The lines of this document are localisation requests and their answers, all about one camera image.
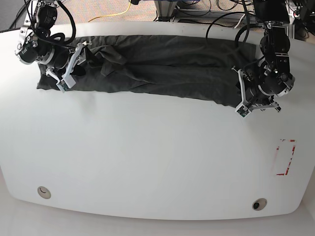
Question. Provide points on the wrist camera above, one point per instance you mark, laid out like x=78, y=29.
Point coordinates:
x=242, y=110
x=66, y=84

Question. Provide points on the table grommet hole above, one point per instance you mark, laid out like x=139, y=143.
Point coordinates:
x=44, y=192
x=259, y=204

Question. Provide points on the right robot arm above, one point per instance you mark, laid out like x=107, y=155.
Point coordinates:
x=37, y=44

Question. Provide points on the right table grommet hole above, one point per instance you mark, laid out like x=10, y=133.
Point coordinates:
x=259, y=204

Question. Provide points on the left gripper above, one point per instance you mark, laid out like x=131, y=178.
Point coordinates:
x=251, y=96

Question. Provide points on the dark grey t-shirt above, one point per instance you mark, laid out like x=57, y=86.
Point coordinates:
x=181, y=66

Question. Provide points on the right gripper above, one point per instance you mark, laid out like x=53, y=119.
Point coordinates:
x=67, y=62

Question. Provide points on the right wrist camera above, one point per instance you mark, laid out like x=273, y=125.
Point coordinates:
x=66, y=84

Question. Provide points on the aluminium frame stand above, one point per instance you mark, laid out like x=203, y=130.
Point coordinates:
x=172, y=9

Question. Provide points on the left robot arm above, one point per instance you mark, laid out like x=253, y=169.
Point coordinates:
x=264, y=79

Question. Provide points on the red tape rectangle marking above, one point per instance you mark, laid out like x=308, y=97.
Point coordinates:
x=284, y=155

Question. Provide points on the left table grommet hole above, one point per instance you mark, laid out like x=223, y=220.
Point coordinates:
x=44, y=192

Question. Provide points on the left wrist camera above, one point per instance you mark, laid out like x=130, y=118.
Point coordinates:
x=242, y=110

